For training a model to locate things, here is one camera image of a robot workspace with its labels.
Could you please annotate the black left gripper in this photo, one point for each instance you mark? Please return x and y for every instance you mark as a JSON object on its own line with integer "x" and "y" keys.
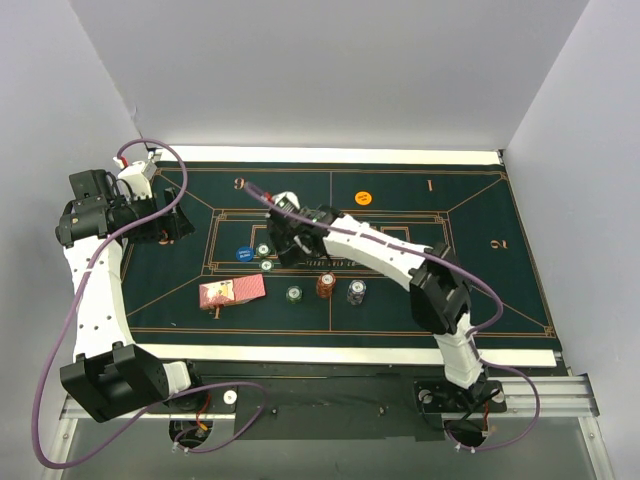
{"x": 163, "y": 220}

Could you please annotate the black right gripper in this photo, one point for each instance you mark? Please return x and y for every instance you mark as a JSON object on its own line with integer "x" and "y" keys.
{"x": 285, "y": 241}

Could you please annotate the red poker chip stack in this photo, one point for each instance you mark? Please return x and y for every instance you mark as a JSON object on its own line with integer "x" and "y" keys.
{"x": 325, "y": 285}

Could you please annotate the green poker chip stack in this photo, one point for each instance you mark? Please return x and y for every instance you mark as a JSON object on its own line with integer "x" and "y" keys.
{"x": 294, "y": 294}

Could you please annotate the blue poker chip stack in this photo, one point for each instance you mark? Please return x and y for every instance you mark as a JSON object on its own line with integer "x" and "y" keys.
{"x": 356, "y": 292}

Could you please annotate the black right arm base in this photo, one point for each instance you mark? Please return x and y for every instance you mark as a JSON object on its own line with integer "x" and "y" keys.
{"x": 438, "y": 396}

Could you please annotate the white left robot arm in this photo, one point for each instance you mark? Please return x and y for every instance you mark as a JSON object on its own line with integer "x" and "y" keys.
{"x": 111, "y": 375}

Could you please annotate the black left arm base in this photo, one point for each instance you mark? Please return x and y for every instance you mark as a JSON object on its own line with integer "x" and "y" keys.
{"x": 195, "y": 395}

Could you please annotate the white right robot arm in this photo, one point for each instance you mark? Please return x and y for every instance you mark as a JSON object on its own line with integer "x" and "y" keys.
{"x": 439, "y": 294}

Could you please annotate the blue small blind button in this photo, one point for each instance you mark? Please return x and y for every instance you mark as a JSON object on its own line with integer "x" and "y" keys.
{"x": 245, "y": 254}

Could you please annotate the orange dealer button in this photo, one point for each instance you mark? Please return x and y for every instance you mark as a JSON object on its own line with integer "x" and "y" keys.
{"x": 363, "y": 198}

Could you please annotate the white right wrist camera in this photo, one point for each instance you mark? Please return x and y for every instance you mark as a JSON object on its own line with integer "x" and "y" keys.
{"x": 284, "y": 204}

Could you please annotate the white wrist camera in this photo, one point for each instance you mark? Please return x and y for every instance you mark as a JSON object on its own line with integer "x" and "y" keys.
{"x": 136, "y": 178}
{"x": 284, "y": 204}

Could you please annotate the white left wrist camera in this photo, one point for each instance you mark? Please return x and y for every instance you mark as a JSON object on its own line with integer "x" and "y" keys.
{"x": 136, "y": 178}

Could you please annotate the aluminium frame rail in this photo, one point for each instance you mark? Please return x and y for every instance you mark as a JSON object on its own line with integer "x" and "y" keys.
{"x": 318, "y": 421}

